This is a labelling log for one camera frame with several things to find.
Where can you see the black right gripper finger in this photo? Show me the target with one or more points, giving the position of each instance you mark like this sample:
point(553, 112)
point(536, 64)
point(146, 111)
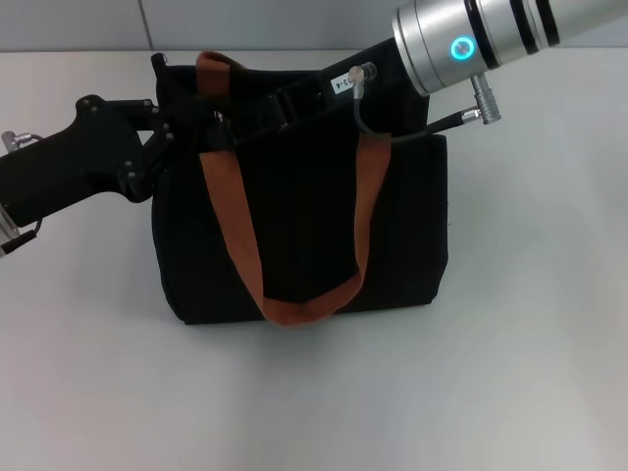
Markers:
point(255, 130)
point(245, 105)

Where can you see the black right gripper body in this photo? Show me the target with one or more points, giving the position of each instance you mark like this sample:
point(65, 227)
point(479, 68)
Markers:
point(353, 78)

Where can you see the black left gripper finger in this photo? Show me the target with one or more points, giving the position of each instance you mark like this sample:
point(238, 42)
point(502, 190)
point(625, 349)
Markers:
point(159, 152)
point(162, 110)

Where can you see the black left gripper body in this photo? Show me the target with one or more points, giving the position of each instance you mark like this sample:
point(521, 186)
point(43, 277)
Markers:
point(64, 162)

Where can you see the silver zipper pull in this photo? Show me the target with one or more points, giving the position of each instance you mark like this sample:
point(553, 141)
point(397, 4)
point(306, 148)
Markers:
point(220, 117)

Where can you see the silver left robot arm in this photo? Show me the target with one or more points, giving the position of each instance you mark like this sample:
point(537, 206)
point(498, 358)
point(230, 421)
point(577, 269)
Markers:
point(9, 235)

